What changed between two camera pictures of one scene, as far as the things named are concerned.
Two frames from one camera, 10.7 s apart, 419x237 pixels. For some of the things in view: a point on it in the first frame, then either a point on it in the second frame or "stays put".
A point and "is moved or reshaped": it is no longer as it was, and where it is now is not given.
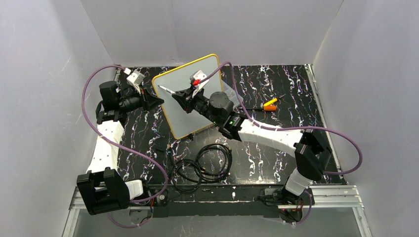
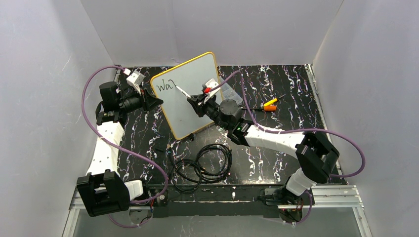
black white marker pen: [166, 89] is moved or reshaped
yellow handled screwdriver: [273, 100] stays put
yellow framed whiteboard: [180, 123] stays put
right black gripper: [189, 101] → [199, 104]
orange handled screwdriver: [266, 108] stays put
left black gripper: [146, 99] stays put
